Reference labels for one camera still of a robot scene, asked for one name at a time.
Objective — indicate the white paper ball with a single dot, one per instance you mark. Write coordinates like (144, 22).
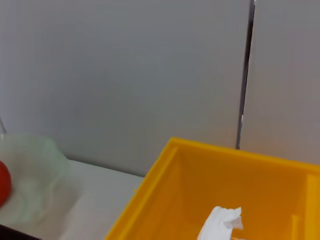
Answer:
(217, 225)

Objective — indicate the pale green glass fruit plate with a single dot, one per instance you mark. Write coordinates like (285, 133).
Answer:
(37, 175)

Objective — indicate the yellow plastic bin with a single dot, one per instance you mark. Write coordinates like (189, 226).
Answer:
(200, 187)

